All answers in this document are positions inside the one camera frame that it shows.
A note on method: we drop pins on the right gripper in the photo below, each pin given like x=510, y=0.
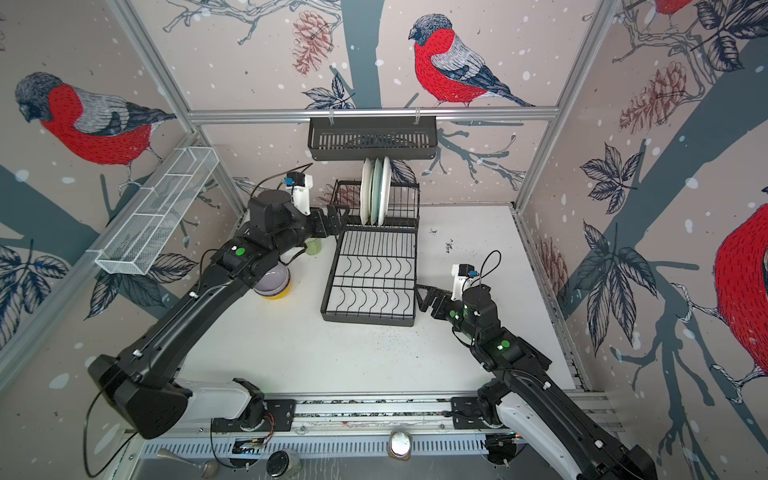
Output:
x=436, y=294

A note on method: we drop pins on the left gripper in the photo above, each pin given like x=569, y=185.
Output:
x=324, y=230

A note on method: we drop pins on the green glass tumbler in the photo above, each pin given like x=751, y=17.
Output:
x=313, y=246

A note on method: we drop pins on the white plate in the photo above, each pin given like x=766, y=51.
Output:
x=385, y=190
x=365, y=191

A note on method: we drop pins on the lilac ceramic bowl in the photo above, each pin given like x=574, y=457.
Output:
x=274, y=279

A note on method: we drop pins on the yellow ceramic bowl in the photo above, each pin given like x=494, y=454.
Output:
x=277, y=294

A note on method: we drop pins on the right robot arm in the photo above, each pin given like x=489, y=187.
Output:
x=525, y=399

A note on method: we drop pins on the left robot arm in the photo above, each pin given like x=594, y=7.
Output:
x=141, y=384

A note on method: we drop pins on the black two-tier dish rack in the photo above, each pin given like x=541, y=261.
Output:
x=374, y=270

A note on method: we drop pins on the pale green plate middle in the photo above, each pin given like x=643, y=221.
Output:
x=375, y=196

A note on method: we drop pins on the small metal cup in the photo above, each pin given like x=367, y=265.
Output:
x=400, y=445

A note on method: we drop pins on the round metal can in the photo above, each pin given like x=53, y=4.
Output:
x=283, y=464

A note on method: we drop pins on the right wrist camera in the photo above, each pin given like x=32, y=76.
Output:
x=462, y=273

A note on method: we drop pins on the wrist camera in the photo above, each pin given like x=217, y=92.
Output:
x=462, y=273
x=299, y=185

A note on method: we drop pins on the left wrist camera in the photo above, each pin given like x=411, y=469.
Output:
x=299, y=185

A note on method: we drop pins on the black hanging wall basket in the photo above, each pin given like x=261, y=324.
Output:
x=360, y=138

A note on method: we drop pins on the aluminium mounting rail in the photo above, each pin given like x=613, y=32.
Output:
x=350, y=414

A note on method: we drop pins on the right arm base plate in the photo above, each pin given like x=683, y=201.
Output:
x=466, y=414

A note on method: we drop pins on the horizontal aluminium frame bar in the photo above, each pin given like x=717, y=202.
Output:
x=511, y=113

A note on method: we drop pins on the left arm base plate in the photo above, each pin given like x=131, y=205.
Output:
x=271, y=415

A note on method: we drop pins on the white wire mesh shelf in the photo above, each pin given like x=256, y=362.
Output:
x=141, y=238

